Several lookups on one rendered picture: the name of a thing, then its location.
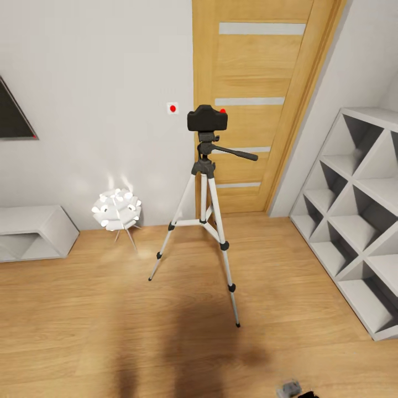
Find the camera tripod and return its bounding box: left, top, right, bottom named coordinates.
left=148, top=130, right=258, bottom=328

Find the digital camera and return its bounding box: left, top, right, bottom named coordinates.
left=187, top=104, right=228, bottom=135

